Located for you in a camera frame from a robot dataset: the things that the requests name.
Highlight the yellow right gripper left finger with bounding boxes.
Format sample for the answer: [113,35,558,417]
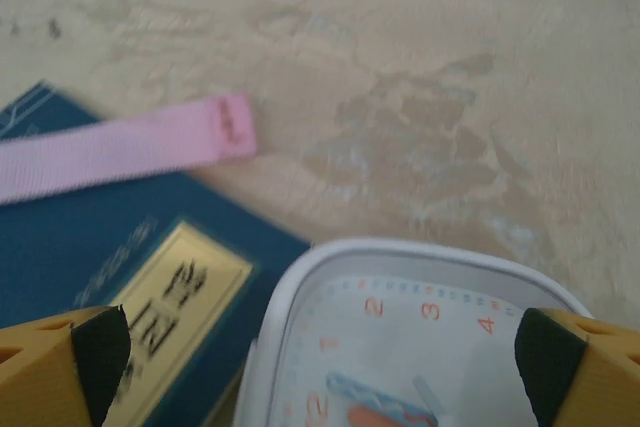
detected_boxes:
[0,304,132,427]

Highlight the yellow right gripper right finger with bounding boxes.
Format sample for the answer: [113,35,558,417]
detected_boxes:
[514,307,640,427]

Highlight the blue hardcover book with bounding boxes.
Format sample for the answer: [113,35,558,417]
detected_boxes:
[0,79,314,427]

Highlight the pink backpack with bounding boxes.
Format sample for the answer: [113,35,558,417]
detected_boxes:
[0,93,259,206]

